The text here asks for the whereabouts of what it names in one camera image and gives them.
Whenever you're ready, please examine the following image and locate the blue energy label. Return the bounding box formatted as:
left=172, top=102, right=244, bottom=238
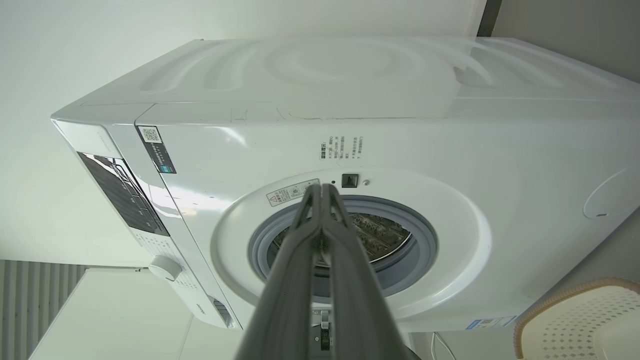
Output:
left=465, top=315, right=518, bottom=331

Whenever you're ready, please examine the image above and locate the dark baseboard strip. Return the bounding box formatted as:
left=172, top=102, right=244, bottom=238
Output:
left=476, top=0, right=503, bottom=37

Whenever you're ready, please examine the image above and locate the round filter cover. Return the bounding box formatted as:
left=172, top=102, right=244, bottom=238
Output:
left=583, top=167, right=640, bottom=220

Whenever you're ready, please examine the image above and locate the black glossy control display panel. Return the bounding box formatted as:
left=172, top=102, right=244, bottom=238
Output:
left=77, top=151, right=170, bottom=237

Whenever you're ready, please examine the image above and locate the grey ribbed panel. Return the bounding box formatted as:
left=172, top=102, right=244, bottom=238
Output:
left=0, top=260, right=88, bottom=360

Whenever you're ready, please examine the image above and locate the white printed text sticker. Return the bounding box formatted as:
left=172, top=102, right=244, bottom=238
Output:
left=319, top=135, right=365, bottom=163

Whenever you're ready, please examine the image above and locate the beige perforated laundry basket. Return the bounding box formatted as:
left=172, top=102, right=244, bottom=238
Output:
left=514, top=278, right=640, bottom=360

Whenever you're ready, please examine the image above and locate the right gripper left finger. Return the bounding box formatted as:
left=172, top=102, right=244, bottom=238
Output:
left=235, top=185, right=324, bottom=360

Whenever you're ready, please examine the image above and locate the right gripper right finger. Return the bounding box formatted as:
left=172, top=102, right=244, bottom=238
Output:
left=323, top=183, right=419, bottom=360

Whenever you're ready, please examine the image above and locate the thin white cable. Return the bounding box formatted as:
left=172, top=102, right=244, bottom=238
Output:
left=431, top=332, right=452, bottom=360

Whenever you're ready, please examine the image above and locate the grey warning label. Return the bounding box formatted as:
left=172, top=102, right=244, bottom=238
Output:
left=266, top=178, right=321, bottom=207

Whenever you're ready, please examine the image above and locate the metal door hinge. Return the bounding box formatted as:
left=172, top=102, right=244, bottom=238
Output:
left=313, top=309, right=334, bottom=352

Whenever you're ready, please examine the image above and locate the stainless steel washing machine drum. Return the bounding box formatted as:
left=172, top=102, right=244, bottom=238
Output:
left=272, top=212, right=413, bottom=266

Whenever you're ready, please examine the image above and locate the white front-load washing machine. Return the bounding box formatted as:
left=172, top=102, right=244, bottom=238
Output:
left=50, top=36, right=640, bottom=333

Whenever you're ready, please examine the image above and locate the dark QR code sticker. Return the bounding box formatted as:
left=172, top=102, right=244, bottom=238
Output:
left=137, top=125, right=177, bottom=174

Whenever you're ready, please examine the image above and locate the white round control knob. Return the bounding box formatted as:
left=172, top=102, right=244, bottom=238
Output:
left=148, top=255, right=183, bottom=282

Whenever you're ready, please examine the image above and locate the white cabinet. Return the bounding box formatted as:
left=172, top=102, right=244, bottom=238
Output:
left=27, top=267, right=246, bottom=360

